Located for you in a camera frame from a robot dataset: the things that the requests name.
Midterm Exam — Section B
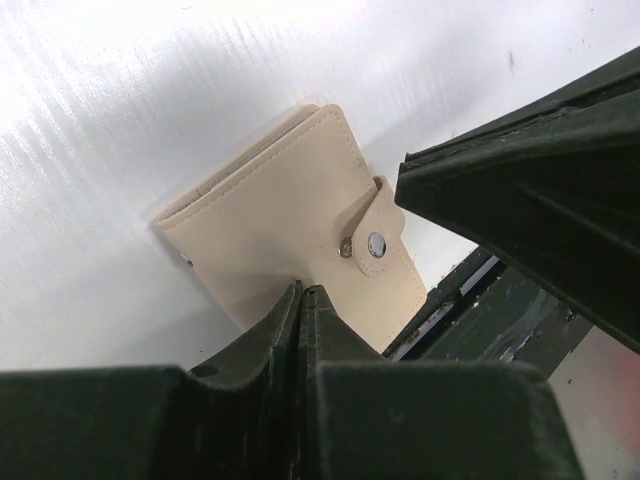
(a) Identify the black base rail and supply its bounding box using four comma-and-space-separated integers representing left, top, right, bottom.
383, 247, 592, 378

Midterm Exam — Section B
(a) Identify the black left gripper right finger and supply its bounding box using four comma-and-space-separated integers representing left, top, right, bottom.
299, 286, 583, 479

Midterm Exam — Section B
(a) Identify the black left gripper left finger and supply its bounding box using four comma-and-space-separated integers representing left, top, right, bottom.
1, 283, 302, 479

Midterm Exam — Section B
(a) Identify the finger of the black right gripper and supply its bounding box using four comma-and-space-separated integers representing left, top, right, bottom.
396, 94, 639, 349
404, 49, 639, 165

